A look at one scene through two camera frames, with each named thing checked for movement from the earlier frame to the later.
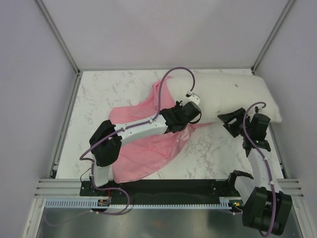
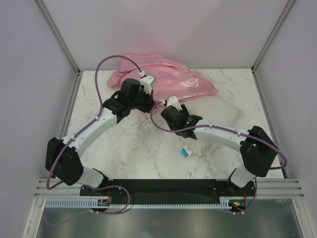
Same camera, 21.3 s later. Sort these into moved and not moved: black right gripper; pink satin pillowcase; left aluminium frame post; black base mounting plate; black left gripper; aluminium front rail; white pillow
Moved: pink satin pillowcase; black left gripper; black right gripper; white pillow
Not moved: aluminium front rail; left aluminium frame post; black base mounting plate
